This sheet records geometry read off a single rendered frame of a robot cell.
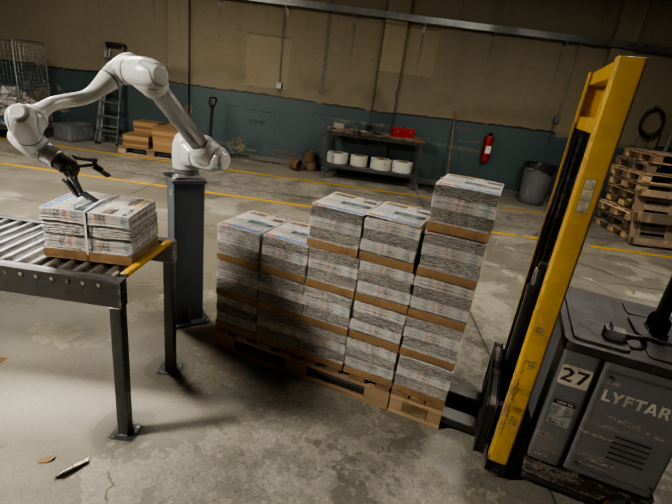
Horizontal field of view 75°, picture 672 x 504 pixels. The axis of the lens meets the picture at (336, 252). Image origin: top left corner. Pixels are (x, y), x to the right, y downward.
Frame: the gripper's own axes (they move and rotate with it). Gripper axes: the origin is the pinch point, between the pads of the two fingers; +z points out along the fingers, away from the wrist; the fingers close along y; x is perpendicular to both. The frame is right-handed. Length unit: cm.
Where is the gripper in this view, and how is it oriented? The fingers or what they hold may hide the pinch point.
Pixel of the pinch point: (100, 187)
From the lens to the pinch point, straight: 218.5
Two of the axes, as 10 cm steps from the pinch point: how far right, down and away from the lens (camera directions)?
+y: -5.6, 7.6, 3.3
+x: -0.7, 3.5, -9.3
